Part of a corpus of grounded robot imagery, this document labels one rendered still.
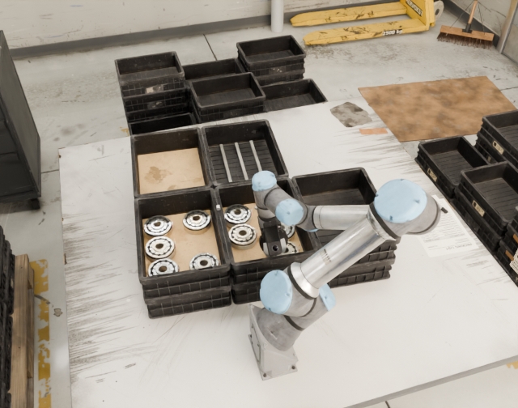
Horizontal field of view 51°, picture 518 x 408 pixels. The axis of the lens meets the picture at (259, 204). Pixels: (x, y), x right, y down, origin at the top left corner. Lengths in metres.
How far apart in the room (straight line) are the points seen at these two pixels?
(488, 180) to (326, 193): 1.22
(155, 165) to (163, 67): 1.48
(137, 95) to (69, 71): 1.49
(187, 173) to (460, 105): 2.68
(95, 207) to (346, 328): 1.17
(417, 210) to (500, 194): 1.74
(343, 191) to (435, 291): 0.52
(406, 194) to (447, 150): 2.10
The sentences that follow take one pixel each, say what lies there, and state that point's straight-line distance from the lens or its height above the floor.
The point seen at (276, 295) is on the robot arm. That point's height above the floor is 1.08.
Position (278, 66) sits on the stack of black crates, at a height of 0.53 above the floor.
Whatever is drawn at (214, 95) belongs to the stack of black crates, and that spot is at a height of 0.49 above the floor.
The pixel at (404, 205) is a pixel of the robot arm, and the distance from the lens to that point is 1.38.
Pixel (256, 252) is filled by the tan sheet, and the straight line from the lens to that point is 1.94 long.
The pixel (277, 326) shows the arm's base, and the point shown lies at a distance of 1.67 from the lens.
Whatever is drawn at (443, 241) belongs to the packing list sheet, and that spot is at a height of 0.70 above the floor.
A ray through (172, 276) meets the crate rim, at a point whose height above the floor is 0.93.
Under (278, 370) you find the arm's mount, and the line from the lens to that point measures 1.79.
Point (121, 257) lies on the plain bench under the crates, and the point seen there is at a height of 0.70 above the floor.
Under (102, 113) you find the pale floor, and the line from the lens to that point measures 4.26.
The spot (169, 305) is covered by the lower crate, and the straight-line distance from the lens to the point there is 1.91.
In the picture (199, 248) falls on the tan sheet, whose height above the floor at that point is 0.83.
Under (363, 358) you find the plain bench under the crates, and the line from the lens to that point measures 1.87.
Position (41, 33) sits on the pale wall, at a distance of 5.13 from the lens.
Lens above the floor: 2.29
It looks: 44 degrees down
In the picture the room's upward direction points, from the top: straight up
